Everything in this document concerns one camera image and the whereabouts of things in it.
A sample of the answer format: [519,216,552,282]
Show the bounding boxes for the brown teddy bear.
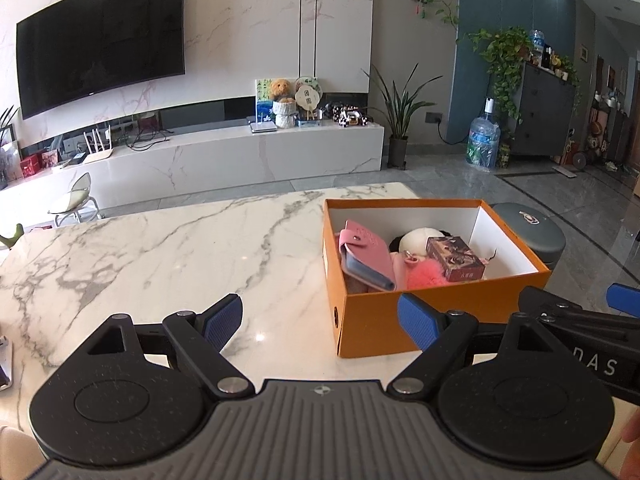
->
[270,77,296,103]

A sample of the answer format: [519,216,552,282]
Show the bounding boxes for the dark shelf rack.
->
[587,90,628,163]

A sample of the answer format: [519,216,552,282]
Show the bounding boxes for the black white toy vehicles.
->
[325,102,375,128]

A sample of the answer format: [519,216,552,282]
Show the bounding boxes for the silver flat device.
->
[0,335,14,392]

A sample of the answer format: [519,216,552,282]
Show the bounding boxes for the round paper fan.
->
[294,76,323,121]

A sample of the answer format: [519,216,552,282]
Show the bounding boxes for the small potted plants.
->
[547,55,581,83]

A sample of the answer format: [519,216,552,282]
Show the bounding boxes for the small green leaf ornament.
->
[0,223,25,252]

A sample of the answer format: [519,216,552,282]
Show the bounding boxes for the beige upholstered seat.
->
[0,425,48,480]

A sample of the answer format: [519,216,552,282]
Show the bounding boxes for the pink pom-pom keychain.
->
[405,252,453,291]

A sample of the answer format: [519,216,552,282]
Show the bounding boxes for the black power cord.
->
[437,122,471,146]

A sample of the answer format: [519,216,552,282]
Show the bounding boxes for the dark grey drawer cabinet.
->
[512,62,577,157]

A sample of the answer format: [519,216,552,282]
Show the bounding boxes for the black cables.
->
[127,127,173,152]

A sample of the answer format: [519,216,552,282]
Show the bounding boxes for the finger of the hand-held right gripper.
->
[606,282,640,319]
[517,285,586,323]

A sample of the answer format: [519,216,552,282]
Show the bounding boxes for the trailing pothos plant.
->
[457,26,533,126]

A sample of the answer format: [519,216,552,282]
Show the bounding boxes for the pink snap wallet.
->
[338,219,397,292]

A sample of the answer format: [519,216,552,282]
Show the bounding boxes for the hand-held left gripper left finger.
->
[87,292,256,401]

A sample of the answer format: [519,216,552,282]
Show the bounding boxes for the white panda plush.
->
[390,226,451,261]

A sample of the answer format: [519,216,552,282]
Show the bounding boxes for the black wall television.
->
[16,0,187,121]

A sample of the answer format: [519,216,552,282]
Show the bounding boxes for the white marble television console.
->
[0,121,386,226]

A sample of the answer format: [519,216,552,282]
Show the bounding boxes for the green blue painting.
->
[255,79,281,123]

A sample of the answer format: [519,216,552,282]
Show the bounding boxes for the orange cardboard box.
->
[321,198,552,359]

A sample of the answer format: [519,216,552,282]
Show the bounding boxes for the potted long-leaf plant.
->
[362,62,443,170]

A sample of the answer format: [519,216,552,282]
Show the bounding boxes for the dark grey round bin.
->
[492,202,567,271]

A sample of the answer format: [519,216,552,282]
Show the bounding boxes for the white router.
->
[82,127,115,163]

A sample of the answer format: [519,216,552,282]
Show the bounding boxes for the small white chair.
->
[47,172,103,228]

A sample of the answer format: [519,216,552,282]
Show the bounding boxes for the small dark card box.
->
[425,236,488,282]

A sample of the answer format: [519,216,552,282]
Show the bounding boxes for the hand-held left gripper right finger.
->
[386,292,556,403]

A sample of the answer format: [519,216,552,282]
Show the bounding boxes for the large blue water jug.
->
[466,114,502,170]

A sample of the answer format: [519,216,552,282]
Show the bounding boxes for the person's right hand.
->
[622,412,640,461]

